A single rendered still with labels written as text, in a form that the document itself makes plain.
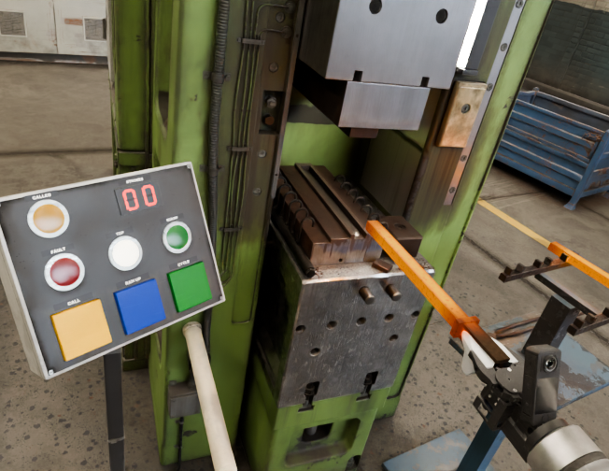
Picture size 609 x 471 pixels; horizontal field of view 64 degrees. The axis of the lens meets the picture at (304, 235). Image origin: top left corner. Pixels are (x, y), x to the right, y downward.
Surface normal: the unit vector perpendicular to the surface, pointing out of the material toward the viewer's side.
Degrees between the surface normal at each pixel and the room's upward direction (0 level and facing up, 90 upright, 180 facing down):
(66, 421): 0
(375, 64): 90
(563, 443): 30
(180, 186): 60
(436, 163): 90
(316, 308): 90
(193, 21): 90
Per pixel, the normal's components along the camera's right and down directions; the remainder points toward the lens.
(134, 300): 0.69, -0.02
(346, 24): 0.34, 0.54
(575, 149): -0.80, 0.17
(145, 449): 0.17, -0.85
